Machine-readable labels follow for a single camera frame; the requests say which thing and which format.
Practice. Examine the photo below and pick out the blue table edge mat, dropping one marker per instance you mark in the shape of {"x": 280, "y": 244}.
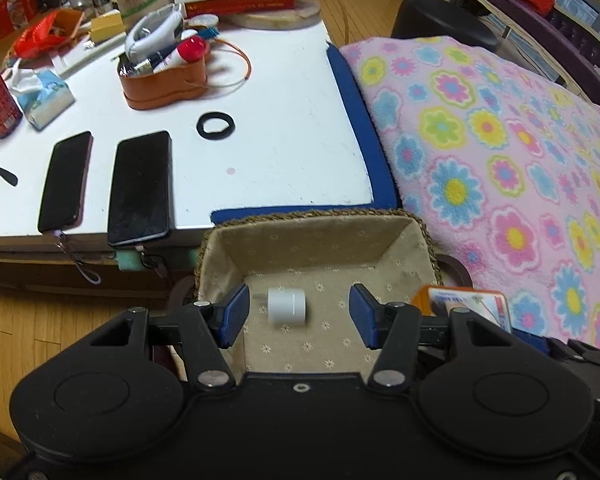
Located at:
{"x": 365, "y": 125}

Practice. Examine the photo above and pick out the red plastic bag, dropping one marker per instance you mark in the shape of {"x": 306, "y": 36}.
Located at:
{"x": 42, "y": 35}

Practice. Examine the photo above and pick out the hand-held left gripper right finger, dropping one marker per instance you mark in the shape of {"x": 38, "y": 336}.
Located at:
{"x": 364, "y": 317}

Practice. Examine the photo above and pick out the orange box with card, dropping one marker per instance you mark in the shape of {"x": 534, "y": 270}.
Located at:
{"x": 460, "y": 305}

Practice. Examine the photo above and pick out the round marble board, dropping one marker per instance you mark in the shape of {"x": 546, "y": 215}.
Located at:
{"x": 275, "y": 21}

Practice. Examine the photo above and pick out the purple chaise sofa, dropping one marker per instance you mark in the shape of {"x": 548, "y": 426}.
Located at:
{"x": 570, "y": 35}

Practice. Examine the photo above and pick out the white charger plug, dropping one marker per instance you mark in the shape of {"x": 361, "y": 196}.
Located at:
{"x": 287, "y": 306}

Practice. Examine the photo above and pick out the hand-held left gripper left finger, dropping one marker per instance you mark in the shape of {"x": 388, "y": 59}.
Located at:
{"x": 232, "y": 316}

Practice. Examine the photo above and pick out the black clip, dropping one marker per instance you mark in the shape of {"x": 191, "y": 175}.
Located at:
{"x": 2, "y": 174}

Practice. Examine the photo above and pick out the white neck band device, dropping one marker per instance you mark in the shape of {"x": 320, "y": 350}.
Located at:
{"x": 155, "y": 35}

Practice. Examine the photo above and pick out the tissue pack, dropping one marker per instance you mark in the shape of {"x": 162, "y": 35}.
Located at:
{"x": 47, "y": 100}

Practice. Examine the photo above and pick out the large black smartphone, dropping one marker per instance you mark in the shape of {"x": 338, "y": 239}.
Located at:
{"x": 140, "y": 187}

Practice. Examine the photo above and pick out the woven basket with fabric liner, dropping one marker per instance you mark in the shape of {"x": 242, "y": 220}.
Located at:
{"x": 310, "y": 250}

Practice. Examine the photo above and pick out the yellow box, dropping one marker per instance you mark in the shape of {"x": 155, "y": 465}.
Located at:
{"x": 107, "y": 27}

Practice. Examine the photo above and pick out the green foam block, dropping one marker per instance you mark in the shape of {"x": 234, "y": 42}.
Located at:
{"x": 130, "y": 260}

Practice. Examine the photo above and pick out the pink floral blanket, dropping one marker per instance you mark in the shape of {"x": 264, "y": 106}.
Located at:
{"x": 490, "y": 160}

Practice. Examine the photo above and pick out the brown leather organizer box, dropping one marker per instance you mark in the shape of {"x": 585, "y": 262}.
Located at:
{"x": 165, "y": 87}

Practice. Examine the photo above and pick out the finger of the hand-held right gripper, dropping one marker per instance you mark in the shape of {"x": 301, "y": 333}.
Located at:
{"x": 532, "y": 343}

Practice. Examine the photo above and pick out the red and white tube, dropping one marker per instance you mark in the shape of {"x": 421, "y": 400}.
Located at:
{"x": 187, "y": 52}

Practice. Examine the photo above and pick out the black round stool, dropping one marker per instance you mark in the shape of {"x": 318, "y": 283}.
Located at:
{"x": 440, "y": 20}

